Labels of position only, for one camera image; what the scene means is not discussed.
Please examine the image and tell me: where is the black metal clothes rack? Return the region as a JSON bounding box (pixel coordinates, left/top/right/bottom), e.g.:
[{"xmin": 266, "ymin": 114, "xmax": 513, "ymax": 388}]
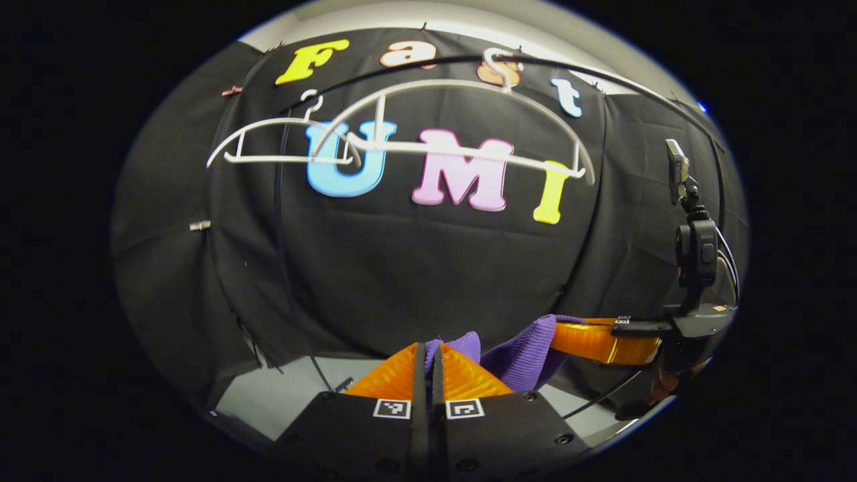
[{"xmin": 271, "ymin": 54, "xmax": 727, "ymax": 396}]

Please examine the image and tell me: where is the purple corduroy shirt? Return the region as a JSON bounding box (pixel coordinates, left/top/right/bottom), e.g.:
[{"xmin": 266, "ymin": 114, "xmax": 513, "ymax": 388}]
[{"xmin": 424, "ymin": 313, "xmax": 590, "ymax": 393}]

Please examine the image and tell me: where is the large white clothes hanger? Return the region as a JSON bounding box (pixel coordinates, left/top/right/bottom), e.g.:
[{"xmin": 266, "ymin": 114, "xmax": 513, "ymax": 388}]
[{"xmin": 313, "ymin": 48, "xmax": 597, "ymax": 186}]

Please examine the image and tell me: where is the small white clothes hanger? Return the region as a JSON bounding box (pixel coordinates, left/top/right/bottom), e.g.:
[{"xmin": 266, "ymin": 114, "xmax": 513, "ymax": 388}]
[{"xmin": 206, "ymin": 89, "xmax": 366, "ymax": 168}]

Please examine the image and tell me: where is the black backdrop cloth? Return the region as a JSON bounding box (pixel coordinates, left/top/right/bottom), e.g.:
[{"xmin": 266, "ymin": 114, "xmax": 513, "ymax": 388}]
[{"xmin": 110, "ymin": 27, "xmax": 749, "ymax": 416}]

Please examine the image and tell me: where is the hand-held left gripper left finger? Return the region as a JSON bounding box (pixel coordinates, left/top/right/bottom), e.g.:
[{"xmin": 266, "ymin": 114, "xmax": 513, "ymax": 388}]
[{"xmin": 273, "ymin": 342, "xmax": 431, "ymax": 482}]

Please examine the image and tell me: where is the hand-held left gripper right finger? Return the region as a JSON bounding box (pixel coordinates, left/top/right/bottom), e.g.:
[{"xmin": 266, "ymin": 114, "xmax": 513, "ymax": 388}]
[{"xmin": 433, "ymin": 342, "xmax": 591, "ymax": 482}]

